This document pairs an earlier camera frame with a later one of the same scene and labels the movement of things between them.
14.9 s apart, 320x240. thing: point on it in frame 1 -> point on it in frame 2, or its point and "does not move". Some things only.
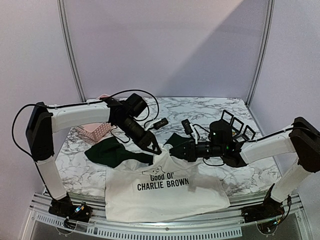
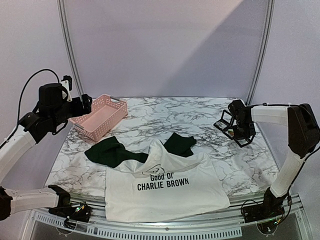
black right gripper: [190, 149] -> [236, 125]
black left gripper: [147, 137] -> [79, 110]
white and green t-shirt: [141, 186] does not move
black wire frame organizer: [241, 134] does not move
